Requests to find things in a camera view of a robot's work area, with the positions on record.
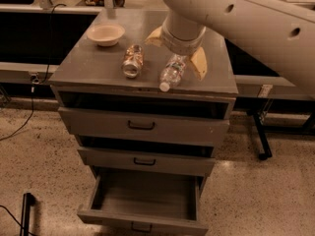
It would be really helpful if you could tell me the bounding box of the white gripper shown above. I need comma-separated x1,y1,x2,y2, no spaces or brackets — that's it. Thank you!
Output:
145,26,208,81

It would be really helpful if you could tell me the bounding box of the clear plastic water bottle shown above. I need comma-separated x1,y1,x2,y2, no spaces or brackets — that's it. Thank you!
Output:
159,54,187,92

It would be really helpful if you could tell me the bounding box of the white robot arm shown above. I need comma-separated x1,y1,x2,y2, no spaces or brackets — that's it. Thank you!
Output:
146,0,315,97

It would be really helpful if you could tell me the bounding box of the grey drawer cabinet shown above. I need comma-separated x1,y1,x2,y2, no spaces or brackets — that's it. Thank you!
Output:
48,8,239,179

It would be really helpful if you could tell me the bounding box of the grey top drawer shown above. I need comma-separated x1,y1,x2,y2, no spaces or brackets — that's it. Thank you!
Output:
58,107,229,147

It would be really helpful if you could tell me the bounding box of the grey middle drawer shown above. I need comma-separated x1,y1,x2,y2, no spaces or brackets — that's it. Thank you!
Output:
78,147,216,176

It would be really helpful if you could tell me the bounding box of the grey open bottom drawer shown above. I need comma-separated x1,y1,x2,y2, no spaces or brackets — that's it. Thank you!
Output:
78,168,208,236

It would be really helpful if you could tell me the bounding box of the orange soda can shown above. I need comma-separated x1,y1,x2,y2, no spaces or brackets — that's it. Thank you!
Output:
121,44,144,79

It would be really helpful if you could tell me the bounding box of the white bowl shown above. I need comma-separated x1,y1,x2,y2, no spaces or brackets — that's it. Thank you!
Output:
87,24,125,47

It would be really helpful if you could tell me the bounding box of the black table leg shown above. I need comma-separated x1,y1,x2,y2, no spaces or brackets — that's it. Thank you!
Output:
253,112,273,160

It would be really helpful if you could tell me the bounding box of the black stand foot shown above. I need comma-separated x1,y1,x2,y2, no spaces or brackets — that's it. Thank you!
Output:
19,193,35,236

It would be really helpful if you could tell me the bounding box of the black floor cable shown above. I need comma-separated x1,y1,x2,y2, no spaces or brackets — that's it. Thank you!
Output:
0,205,38,236

